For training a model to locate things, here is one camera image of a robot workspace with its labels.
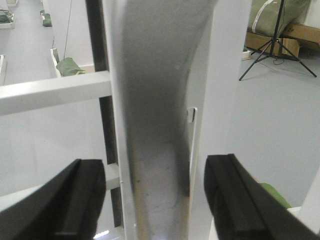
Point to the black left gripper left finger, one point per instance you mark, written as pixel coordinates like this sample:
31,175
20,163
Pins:
66,208

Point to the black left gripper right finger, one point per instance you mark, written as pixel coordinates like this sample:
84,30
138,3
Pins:
242,209

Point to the silver door handle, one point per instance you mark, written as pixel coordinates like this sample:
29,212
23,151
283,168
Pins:
151,46

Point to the green sandbag by box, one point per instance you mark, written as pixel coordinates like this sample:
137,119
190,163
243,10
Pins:
275,194

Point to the white diagonal brace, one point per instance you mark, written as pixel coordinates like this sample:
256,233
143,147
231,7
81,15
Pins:
309,212

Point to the green sandbag in tray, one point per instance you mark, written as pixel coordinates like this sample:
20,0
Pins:
68,67

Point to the black light tripod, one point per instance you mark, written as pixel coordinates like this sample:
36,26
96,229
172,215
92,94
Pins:
267,50

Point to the cardboard boxes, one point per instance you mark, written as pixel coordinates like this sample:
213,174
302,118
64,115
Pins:
294,37

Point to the large olive green sack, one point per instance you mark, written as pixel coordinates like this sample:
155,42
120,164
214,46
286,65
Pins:
264,15

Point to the white wall panel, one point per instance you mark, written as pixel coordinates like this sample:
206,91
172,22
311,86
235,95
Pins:
215,72

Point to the white wooden base frame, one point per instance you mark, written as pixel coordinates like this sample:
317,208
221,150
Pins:
55,60

